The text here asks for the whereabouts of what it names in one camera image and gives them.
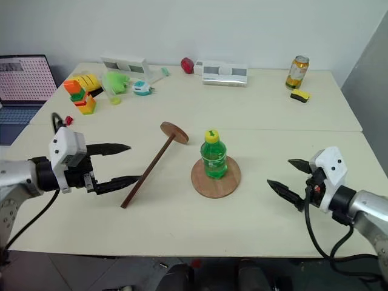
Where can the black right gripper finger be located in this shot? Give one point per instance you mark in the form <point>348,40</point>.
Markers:
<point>285,193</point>
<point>300,165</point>

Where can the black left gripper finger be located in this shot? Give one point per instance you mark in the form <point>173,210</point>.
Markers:
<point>116,183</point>
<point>109,148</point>

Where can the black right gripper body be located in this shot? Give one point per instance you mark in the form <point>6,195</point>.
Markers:
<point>313,189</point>

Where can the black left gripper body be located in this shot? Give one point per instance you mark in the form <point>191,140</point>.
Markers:
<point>79,177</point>

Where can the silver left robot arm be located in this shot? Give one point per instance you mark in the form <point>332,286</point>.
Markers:
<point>13,182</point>

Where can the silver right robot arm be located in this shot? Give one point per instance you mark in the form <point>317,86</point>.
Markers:
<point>363,209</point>

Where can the wooden stick with disc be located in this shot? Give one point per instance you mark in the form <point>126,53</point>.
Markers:
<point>157,159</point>

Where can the round wooden coaster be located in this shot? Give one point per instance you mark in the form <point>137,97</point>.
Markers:
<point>216,188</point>

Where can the small red clip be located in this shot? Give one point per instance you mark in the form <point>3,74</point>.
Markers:
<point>69,120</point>

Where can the clear plastic cup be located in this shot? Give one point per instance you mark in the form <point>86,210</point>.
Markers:
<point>110,91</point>

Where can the colourful toy block stack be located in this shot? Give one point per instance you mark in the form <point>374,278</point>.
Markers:
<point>81,96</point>

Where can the green cloth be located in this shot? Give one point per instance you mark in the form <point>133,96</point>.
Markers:
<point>116,81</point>

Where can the teal white tape measure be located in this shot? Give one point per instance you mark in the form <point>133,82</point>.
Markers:
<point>142,88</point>

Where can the yellow toy with black base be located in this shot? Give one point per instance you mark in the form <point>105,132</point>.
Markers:
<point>88,82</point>

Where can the yellow black sponge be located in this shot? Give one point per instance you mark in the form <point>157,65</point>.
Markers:
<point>300,96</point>

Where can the green soda bottle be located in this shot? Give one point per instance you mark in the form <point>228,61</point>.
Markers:
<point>213,157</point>

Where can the white box with windows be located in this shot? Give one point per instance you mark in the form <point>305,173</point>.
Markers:
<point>127,66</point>

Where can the dark rounded robot foot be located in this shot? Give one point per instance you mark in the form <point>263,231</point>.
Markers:
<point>257,276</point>
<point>175,277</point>

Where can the yellow drink can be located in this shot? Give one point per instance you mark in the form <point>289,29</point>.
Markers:
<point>297,74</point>

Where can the small green eraser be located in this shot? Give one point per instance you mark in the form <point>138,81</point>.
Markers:
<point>165,71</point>

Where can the laptop with pink screen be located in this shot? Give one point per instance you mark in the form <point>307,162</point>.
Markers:
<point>22,91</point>

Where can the red apple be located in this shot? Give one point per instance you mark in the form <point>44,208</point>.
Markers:
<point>187,65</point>

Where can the white silver box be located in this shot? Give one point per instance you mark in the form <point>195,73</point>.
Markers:
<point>224,74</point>

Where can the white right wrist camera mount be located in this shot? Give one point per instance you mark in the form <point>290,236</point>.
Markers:
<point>332,172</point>

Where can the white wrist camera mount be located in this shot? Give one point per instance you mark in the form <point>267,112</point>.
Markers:
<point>332,172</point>
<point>65,151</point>

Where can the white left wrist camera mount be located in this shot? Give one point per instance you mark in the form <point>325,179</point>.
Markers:
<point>65,151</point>

